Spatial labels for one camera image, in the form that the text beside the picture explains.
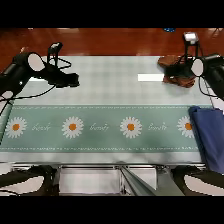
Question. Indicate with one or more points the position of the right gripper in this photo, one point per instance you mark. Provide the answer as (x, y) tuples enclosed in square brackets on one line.
[(180, 70)]

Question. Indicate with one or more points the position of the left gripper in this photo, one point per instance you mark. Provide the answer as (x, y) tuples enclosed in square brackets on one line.
[(65, 80)]

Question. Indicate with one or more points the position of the brown T-shirt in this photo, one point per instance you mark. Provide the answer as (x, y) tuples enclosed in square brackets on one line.
[(168, 61)]

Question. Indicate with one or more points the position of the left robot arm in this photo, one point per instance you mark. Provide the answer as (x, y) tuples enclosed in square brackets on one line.
[(19, 64)]

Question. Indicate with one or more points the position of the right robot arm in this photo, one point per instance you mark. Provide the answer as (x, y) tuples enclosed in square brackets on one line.
[(214, 69)]

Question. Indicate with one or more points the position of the blue garment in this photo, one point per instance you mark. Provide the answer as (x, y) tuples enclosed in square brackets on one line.
[(210, 136)]

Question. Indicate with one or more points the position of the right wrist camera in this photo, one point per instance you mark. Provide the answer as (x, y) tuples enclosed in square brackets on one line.
[(191, 37)]

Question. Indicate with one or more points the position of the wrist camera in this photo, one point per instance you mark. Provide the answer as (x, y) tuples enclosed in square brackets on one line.
[(191, 37), (55, 46)]

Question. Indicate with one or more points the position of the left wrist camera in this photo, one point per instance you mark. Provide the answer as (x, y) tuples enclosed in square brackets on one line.
[(55, 46)]

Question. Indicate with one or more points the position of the silver frame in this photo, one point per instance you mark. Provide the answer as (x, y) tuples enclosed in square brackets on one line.
[(140, 187)]

